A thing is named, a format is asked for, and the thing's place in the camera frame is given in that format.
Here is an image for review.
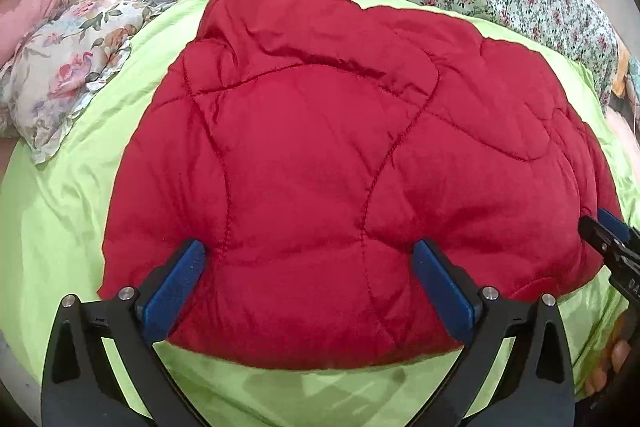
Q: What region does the teal cloth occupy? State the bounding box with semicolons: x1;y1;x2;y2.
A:
625;56;640;105

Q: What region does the pastel floral ruffled pillow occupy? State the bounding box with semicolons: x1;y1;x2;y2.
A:
0;0;173;165

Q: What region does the person's right hand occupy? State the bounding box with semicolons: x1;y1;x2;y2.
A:
584;338;634;397

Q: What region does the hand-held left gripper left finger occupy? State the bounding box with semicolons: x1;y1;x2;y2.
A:
41;239;207;427

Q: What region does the light green bed sheet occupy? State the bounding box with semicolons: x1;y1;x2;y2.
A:
0;0;640;427

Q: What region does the pale pink cloth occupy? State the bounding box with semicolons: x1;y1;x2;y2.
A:
604;106;640;168

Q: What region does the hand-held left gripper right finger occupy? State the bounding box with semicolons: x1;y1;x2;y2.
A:
411;239;576;427

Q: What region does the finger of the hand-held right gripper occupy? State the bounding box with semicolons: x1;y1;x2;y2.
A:
577;207;635;259

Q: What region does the red quilted puffer jacket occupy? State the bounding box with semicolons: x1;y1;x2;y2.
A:
97;0;623;370

